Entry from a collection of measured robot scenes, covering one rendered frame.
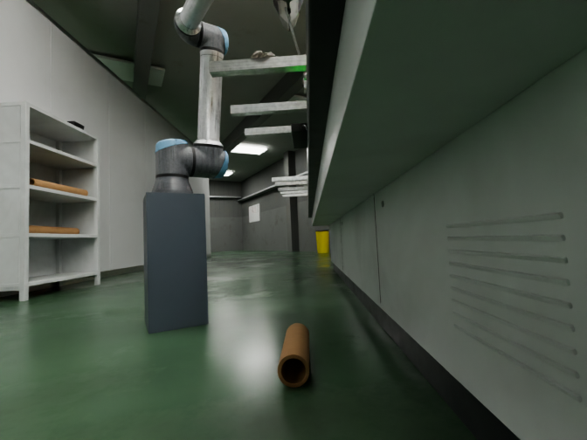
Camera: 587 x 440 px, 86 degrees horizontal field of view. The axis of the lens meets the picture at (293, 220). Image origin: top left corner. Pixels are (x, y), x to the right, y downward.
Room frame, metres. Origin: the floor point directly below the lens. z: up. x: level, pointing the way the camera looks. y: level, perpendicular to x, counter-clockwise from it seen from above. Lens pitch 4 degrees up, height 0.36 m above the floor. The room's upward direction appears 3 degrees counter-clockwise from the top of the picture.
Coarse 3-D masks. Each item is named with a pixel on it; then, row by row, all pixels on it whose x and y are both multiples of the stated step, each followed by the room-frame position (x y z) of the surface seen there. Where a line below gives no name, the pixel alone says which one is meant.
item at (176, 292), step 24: (144, 216) 1.47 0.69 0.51; (168, 216) 1.39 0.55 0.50; (192, 216) 1.44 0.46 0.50; (144, 240) 1.50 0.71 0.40; (168, 240) 1.39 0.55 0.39; (192, 240) 1.44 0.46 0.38; (144, 264) 1.53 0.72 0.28; (168, 264) 1.39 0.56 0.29; (192, 264) 1.44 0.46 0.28; (144, 288) 1.55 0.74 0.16; (168, 288) 1.39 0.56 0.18; (192, 288) 1.44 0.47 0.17; (168, 312) 1.39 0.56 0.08; (192, 312) 1.44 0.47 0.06
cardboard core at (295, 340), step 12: (300, 324) 1.10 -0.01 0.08; (288, 336) 0.98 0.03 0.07; (300, 336) 0.97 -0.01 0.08; (288, 348) 0.86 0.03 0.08; (300, 348) 0.86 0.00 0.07; (288, 360) 0.95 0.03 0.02; (300, 360) 0.81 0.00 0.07; (288, 372) 0.87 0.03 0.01; (300, 372) 0.87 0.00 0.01; (288, 384) 0.81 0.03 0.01; (300, 384) 0.81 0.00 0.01
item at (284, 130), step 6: (282, 126) 1.32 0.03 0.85; (288, 126) 1.32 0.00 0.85; (246, 132) 1.33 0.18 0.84; (252, 132) 1.33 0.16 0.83; (258, 132) 1.33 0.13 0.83; (264, 132) 1.33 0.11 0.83; (270, 132) 1.33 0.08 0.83; (276, 132) 1.33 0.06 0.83; (282, 132) 1.32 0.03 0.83; (288, 132) 1.32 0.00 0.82
